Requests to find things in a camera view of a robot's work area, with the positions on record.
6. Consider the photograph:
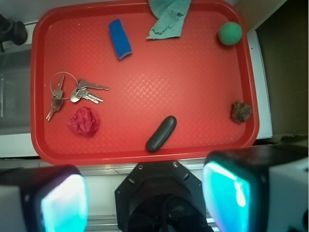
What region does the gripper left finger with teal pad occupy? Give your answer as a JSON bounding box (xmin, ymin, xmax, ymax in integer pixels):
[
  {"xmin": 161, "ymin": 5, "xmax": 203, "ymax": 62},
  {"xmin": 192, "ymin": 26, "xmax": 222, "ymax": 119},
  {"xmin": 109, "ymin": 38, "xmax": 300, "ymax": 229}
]
[{"xmin": 0, "ymin": 165, "xmax": 89, "ymax": 232}]

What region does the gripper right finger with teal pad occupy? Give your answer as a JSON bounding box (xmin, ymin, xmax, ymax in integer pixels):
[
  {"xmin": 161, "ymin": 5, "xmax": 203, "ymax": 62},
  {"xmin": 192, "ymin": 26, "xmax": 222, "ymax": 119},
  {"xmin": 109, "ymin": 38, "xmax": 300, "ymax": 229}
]
[{"xmin": 202, "ymin": 145, "xmax": 309, "ymax": 232}]

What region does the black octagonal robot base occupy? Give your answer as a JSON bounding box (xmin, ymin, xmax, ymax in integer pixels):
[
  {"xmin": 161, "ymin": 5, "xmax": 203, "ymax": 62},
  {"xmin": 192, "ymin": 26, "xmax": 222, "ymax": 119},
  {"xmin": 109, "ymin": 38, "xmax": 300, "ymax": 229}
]
[{"xmin": 114, "ymin": 161, "xmax": 213, "ymax": 232}]

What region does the crumpled red paper ball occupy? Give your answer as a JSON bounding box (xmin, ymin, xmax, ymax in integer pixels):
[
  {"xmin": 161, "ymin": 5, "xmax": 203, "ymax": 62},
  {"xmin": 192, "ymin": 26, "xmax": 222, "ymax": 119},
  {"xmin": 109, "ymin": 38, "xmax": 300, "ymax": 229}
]
[{"xmin": 67, "ymin": 107, "xmax": 100, "ymax": 136}]

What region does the green ball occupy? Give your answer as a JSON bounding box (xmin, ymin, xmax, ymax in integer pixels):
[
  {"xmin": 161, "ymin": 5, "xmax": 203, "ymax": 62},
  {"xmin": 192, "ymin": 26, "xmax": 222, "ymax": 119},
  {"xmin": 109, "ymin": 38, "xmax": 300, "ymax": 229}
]
[{"xmin": 218, "ymin": 22, "xmax": 242, "ymax": 46}]

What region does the brown rock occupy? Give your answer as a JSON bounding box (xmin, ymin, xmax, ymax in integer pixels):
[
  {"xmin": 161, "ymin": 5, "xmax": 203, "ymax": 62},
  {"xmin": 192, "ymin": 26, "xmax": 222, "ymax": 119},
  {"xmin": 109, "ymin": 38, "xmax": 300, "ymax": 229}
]
[{"xmin": 232, "ymin": 101, "xmax": 253, "ymax": 123}]

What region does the silver key bunch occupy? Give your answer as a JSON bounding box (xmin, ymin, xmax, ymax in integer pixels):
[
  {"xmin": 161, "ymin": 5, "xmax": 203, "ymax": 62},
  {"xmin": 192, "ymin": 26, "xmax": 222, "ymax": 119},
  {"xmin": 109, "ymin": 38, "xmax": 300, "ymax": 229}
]
[{"xmin": 45, "ymin": 71, "xmax": 110, "ymax": 121}]

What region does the black oblong case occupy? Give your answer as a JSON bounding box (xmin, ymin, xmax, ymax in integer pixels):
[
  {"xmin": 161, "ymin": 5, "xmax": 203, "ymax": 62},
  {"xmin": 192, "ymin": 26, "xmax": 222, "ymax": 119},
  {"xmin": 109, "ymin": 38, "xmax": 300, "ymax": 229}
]
[{"xmin": 146, "ymin": 116, "xmax": 177, "ymax": 152}]

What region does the red plastic tray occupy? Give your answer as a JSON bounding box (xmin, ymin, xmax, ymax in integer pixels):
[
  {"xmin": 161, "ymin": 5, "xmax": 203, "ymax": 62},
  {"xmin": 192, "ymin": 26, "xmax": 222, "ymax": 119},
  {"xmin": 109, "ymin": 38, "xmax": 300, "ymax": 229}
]
[{"xmin": 30, "ymin": 0, "xmax": 259, "ymax": 165}]

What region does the blue sponge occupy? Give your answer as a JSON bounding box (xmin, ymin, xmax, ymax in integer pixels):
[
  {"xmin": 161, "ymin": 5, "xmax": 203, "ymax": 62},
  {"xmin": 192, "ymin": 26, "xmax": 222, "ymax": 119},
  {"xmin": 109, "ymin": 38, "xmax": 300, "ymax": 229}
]
[{"xmin": 109, "ymin": 19, "xmax": 132, "ymax": 60}]

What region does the black knob object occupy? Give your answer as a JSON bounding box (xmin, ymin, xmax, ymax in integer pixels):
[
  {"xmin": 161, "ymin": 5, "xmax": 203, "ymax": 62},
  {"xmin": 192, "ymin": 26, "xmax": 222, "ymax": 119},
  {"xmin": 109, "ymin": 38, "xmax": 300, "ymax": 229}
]
[{"xmin": 0, "ymin": 15, "xmax": 28, "ymax": 53}]

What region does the green woven cloth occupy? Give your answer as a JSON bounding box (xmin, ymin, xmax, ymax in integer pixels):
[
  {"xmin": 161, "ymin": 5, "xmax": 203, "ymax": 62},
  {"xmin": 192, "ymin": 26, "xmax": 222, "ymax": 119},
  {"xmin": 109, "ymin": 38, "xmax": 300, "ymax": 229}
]
[{"xmin": 147, "ymin": 0, "xmax": 191, "ymax": 40}]

